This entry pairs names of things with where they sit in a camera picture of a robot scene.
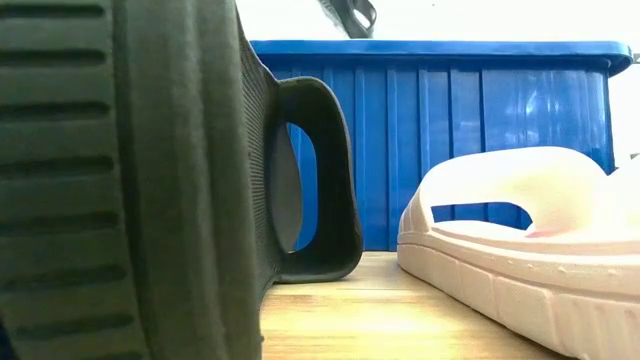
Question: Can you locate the blue plastic bin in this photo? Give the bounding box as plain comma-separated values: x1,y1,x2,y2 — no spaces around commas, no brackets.
249,39,634,252

